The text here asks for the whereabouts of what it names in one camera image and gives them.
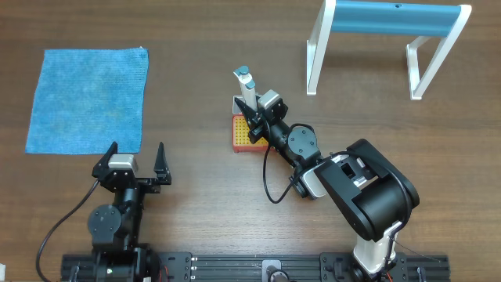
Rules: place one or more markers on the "white and blue stand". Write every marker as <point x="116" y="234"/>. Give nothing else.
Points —
<point x="391" y="21"/>

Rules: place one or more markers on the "mounting rail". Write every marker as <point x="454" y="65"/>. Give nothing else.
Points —
<point x="235" y="266"/>

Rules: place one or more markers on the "white pipette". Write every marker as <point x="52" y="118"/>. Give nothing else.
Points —
<point x="247" y="92"/>

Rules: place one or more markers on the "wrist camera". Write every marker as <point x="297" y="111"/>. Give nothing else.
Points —
<point x="123" y="162"/>
<point x="268" y="99"/>

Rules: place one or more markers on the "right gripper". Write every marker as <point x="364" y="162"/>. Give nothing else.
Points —
<point x="274" y="115"/>

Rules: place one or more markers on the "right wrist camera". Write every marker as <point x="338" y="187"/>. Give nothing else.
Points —
<point x="268" y="99"/>

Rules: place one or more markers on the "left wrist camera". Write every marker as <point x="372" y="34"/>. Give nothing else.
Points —
<point x="123" y="162"/>

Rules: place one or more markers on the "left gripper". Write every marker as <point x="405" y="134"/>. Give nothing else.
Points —
<point x="129" y="181"/>

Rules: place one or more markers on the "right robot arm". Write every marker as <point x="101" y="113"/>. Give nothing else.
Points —
<point x="372" y="196"/>

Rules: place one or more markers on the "blue cloth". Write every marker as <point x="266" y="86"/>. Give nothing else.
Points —
<point x="86" y="102"/>

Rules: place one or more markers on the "red and yellow tip box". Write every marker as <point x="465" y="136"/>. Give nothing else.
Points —
<point x="240" y="137"/>

